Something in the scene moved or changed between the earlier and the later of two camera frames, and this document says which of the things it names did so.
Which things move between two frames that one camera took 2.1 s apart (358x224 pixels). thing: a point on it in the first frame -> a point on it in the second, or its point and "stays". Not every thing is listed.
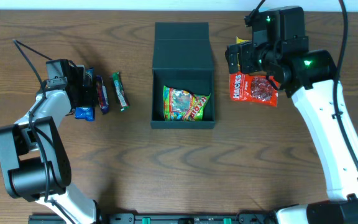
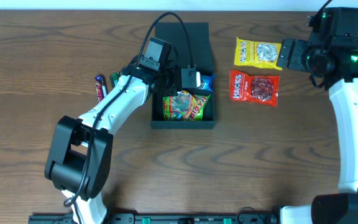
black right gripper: x=245 y=56 -> x=295 y=54
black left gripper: x=86 y=90 -> x=173 y=81
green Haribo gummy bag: x=179 y=105 stays
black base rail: x=160 y=218 stays
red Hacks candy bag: x=257 y=89 stays
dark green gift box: x=182 y=59 stays
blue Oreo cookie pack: x=83 y=112 -> x=204 y=82
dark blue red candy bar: x=102 y=94 stays
